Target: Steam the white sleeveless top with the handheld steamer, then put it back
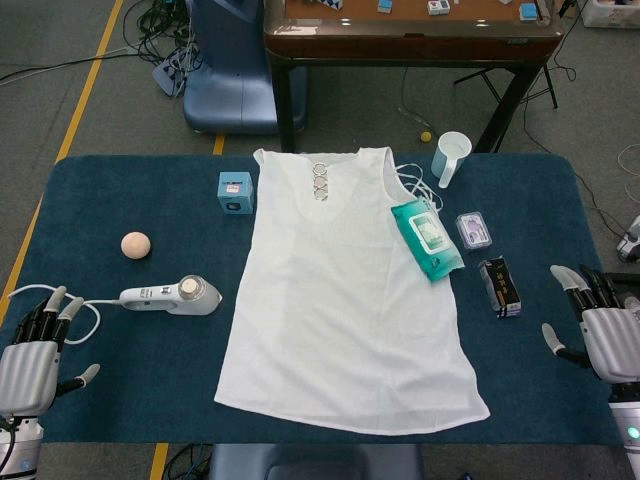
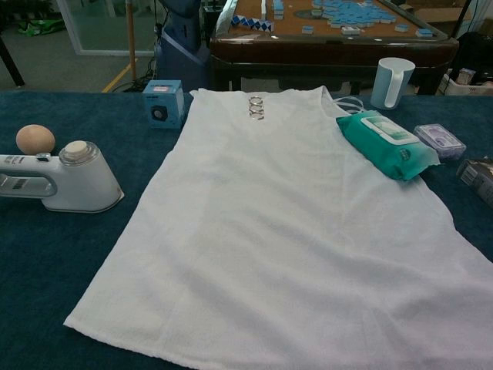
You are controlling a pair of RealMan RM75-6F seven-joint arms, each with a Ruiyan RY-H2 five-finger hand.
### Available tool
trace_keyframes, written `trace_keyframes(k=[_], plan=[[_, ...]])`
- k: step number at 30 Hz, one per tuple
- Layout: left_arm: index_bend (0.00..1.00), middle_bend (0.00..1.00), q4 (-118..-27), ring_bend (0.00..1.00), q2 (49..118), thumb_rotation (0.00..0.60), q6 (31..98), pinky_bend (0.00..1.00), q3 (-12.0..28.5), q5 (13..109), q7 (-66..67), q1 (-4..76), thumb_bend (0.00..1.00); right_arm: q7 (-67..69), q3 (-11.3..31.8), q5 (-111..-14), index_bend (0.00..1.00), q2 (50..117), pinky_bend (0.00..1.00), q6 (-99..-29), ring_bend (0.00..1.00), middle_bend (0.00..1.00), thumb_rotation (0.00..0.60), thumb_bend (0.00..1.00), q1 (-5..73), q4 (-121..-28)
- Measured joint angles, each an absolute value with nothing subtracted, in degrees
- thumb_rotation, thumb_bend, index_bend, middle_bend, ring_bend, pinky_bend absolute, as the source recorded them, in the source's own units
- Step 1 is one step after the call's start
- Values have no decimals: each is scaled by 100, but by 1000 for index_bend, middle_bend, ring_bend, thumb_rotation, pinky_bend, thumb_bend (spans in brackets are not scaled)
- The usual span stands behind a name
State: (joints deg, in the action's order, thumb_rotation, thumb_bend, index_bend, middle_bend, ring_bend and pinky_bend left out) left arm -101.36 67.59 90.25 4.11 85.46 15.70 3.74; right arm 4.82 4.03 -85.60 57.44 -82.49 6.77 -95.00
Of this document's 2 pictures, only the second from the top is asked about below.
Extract white sleeveless garment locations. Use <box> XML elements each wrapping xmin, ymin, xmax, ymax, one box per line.
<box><xmin>63</xmin><ymin>85</ymin><xmax>493</xmax><ymax>370</ymax></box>

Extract white handheld garment steamer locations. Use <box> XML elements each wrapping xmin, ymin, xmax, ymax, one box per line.
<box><xmin>0</xmin><ymin>140</ymin><xmax>126</xmax><ymax>214</ymax></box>

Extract blue speaker box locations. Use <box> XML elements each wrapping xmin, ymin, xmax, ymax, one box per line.
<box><xmin>142</xmin><ymin>79</ymin><xmax>184</xmax><ymax>130</ymax></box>

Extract green wet wipes pack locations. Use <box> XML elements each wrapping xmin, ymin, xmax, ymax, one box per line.
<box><xmin>335</xmin><ymin>109</ymin><xmax>441</xmax><ymax>182</ymax></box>

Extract dark wooden mahjong table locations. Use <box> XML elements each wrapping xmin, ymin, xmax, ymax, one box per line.
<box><xmin>209</xmin><ymin>0</ymin><xmax>460</xmax><ymax>96</ymax></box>

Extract blue machine base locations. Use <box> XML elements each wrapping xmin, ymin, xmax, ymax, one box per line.
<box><xmin>153</xmin><ymin>0</ymin><xmax>212</xmax><ymax>92</ymax></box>

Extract blue white snake puzzle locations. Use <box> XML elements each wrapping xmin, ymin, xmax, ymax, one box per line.
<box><xmin>230</xmin><ymin>14</ymin><xmax>275</xmax><ymax>32</ymax></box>

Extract light blue white mug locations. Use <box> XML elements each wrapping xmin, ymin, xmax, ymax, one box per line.
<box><xmin>370</xmin><ymin>57</ymin><xmax>416</xmax><ymax>111</ymax></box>

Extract wooden pole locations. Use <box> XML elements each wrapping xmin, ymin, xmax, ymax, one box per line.
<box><xmin>126</xmin><ymin>0</ymin><xmax>139</xmax><ymax>82</ymax></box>

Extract clear purple plastic case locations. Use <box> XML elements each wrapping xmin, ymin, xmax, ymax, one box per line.
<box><xmin>413</xmin><ymin>123</ymin><xmax>467</xmax><ymax>163</ymax></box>

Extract beige egg-shaped ball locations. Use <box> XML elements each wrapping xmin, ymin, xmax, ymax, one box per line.
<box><xmin>15</xmin><ymin>124</ymin><xmax>56</xmax><ymax>156</ymax></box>

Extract dark blue tablecloth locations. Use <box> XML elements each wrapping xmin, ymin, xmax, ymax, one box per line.
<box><xmin>0</xmin><ymin>89</ymin><xmax>493</xmax><ymax>370</ymax></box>

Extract dark snack packet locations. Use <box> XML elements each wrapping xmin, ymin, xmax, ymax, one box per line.
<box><xmin>456</xmin><ymin>156</ymin><xmax>493</xmax><ymax>204</ymax></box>

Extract white storage box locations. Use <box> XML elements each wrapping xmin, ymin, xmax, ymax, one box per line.
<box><xmin>438</xmin><ymin>68</ymin><xmax>493</xmax><ymax>96</ymax></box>

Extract cardboard box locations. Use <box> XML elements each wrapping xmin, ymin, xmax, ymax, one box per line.
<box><xmin>400</xmin><ymin>0</ymin><xmax>477</xmax><ymax>25</ymax></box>

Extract green bag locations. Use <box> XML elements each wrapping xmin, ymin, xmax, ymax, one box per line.
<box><xmin>17</xmin><ymin>21</ymin><xmax>65</xmax><ymax>38</ymax></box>

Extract black table leg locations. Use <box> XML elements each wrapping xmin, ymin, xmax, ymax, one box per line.
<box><xmin>0</xmin><ymin>36</ymin><xmax>26</xmax><ymax>89</ymax></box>

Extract black bag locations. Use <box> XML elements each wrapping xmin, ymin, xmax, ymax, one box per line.
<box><xmin>456</xmin><ymin>32</ymin><xmax>493</xmax><ymax>72</ymax></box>

